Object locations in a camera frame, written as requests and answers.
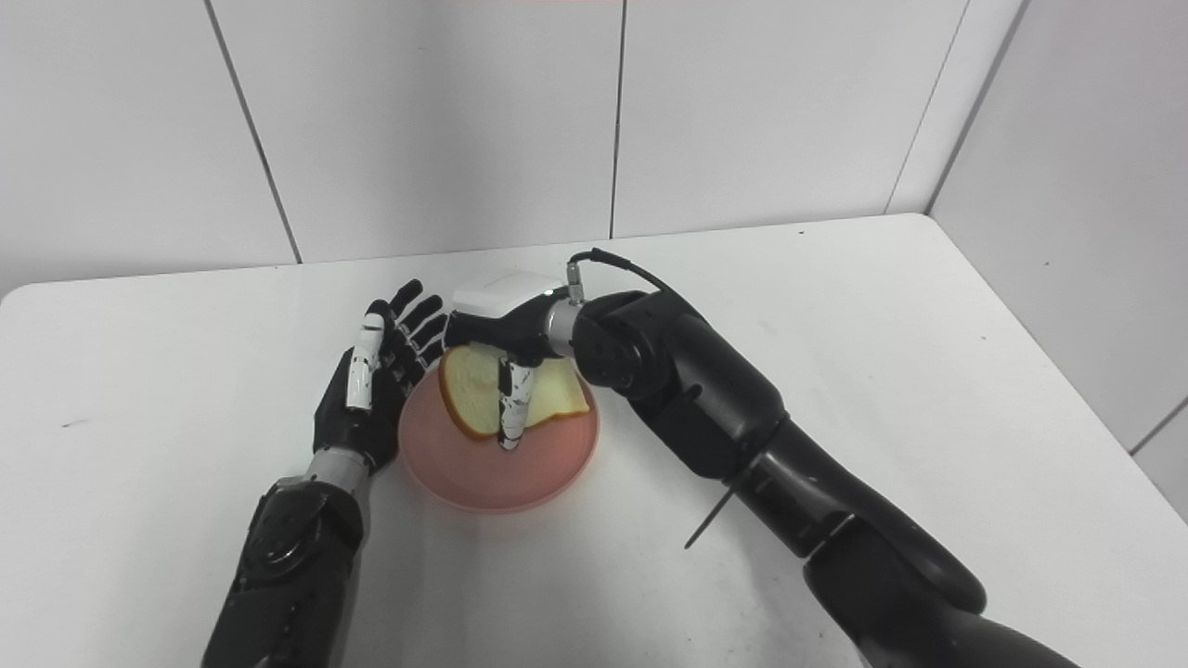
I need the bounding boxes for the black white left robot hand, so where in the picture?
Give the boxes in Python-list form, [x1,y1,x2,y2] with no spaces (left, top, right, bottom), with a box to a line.
[313,278,449,476]

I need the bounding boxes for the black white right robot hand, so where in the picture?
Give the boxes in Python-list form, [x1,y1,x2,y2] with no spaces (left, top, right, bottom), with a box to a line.
[444,271,569,452]

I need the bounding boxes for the slice of white bread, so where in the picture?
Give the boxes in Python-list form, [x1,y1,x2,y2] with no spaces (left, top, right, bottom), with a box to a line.
[438,345,592,441]

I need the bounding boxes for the pink round plate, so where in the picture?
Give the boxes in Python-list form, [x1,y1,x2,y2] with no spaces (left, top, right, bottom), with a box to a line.
[397,357,600,514]

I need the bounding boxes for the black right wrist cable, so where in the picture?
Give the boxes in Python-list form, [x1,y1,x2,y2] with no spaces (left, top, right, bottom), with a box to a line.
[566,248,739,550]

